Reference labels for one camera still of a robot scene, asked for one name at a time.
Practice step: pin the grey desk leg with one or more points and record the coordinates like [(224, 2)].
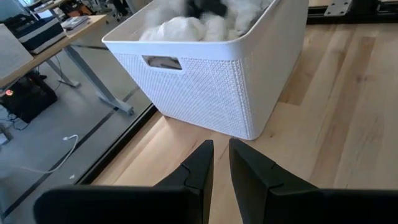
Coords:
[(62, 74), (93, 81)]

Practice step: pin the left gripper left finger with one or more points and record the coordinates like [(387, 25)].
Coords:
[(192, 174)]

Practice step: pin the white cardboard box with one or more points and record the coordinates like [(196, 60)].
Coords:
[(11, 53)]

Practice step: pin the white plastic laundry basket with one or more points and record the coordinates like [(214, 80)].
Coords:
[(211, 93)]

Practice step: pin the black box with red light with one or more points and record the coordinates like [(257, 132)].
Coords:
[(28, 96)]

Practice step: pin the black and white printer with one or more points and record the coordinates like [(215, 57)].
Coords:
[(37, 34)]

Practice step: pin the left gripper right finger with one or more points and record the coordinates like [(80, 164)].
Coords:
[(258, 186)]

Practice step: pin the stack of papers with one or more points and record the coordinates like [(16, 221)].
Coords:
[(74, 22)]

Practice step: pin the white fluffy garment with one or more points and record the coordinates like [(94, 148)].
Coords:
[(183, 29)]

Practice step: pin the silver frame bracket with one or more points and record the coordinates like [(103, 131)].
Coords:
[(338, 7)]

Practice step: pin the black garment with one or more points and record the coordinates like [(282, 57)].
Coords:
[(205, 7)]

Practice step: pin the wooden desk with metal legs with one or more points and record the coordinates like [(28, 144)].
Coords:
[(59, 46)]

